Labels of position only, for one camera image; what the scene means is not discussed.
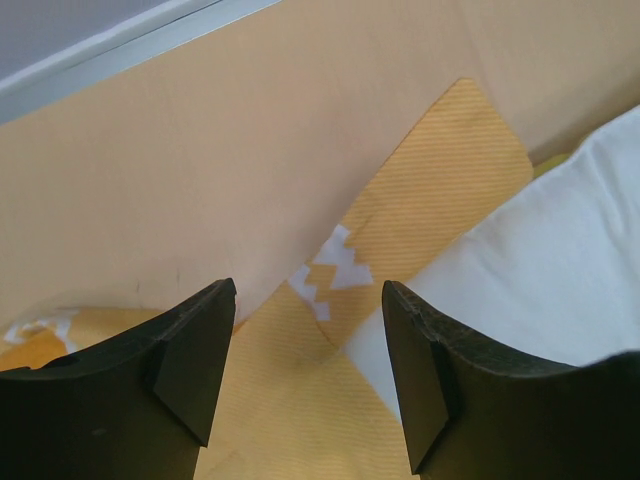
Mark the aluminium rail back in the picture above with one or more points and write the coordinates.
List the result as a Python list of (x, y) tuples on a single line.
[(131, 42)]

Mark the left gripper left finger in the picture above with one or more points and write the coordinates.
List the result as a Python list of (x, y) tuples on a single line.
[(139, 405)]

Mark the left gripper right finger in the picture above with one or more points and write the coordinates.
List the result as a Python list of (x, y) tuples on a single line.
[(474, 408)]

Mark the orange patterned pillowcase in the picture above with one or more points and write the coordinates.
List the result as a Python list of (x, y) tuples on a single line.
[(109, 242)]

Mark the white pillow yellow edge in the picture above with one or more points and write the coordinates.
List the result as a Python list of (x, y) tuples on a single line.
[(554, 272)]

